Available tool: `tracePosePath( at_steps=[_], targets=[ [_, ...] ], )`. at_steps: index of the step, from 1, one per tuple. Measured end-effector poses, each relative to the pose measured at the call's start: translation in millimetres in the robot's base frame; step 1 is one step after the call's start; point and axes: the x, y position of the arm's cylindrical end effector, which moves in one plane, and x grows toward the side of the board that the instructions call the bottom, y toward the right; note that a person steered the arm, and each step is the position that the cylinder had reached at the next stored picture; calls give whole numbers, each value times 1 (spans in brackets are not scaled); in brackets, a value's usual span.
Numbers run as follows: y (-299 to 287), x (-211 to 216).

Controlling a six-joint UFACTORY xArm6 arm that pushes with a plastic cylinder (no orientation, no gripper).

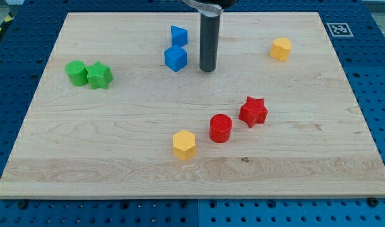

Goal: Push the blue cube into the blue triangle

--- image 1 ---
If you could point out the blue cube block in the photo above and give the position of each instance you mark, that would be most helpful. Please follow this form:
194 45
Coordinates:
175 58

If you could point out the blue triangle block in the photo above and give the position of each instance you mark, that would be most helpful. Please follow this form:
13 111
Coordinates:
179 36

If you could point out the green cylinder block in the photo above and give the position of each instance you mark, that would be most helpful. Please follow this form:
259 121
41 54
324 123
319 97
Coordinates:
77 73

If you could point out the green star block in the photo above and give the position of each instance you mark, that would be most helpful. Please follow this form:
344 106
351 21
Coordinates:
99 75

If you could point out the red star block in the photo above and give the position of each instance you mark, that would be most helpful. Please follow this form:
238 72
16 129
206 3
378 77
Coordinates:
253 112

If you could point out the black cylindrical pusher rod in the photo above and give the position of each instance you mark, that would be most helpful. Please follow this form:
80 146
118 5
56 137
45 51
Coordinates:
209 36

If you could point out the yellow heart block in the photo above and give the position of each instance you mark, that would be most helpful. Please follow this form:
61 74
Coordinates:
280 49

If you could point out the wooden board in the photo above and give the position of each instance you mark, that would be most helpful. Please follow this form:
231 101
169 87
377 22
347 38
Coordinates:
116 143

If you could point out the red cylinder block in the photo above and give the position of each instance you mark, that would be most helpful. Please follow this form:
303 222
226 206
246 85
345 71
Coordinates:
220 128

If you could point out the yellow hexagon block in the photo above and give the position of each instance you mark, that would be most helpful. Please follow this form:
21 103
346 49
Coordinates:
184 145

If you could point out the white fiducial marker tag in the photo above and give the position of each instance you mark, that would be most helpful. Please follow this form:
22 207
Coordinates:
339 29

